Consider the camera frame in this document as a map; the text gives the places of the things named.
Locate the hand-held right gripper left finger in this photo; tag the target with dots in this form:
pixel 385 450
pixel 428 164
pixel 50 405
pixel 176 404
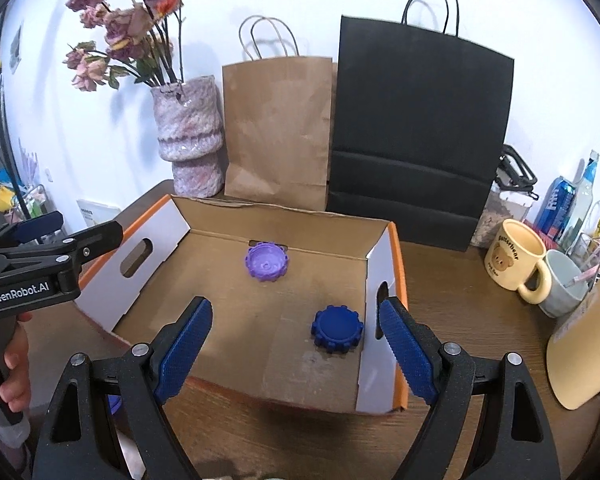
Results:
pixel 185 345

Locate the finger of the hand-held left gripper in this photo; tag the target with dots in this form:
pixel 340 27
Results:
pixel 100 240
pixel 40 225

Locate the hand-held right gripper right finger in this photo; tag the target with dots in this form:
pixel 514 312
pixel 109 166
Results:
pixel 405 345

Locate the dark blue ridged cap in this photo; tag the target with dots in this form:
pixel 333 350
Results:
pixel 336 329

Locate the red cardboard box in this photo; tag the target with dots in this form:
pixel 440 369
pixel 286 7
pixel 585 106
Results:
pixel 260 330

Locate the blue round lid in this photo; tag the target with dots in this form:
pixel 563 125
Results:
pixel 113 404

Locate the purple ridged cap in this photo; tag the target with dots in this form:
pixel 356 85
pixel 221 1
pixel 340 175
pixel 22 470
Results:
pixel 266 261

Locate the person's left hand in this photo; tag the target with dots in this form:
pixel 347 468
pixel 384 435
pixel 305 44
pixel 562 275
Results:
pixel 17 370

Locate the flat white box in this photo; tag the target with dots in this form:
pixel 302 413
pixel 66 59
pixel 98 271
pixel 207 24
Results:
pixel 96 212

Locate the cluttered storage shelf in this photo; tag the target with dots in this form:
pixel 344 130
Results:
pixel 0 195

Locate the black light stand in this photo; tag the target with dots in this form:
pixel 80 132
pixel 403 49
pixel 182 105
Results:
pixel 3 125

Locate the yellow bear mug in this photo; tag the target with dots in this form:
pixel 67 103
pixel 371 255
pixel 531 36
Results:
pixel 512 260

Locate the pink marbled vase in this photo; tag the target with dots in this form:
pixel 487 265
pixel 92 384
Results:
pixel 190 130

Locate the grey ceramic cup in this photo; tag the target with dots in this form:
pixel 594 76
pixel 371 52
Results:
pixel 562 285

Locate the clear jar with black lid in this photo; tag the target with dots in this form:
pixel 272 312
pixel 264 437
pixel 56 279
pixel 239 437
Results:
pixel 500 200

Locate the cream thermos jug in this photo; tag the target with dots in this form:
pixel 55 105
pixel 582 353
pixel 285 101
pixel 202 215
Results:
pixel 585 345

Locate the blue drink can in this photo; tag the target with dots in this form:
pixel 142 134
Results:
pixel 557 205

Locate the brown paper bag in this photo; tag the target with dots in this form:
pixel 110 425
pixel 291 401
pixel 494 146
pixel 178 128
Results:
pixel 277 125

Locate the dried pink flowers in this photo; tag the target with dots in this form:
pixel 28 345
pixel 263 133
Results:
pixel 125 25

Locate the black paper bag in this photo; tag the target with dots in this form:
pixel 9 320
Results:
pixel 420 125

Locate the white wall socket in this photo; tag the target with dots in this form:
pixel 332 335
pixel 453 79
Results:
pixel 49 175

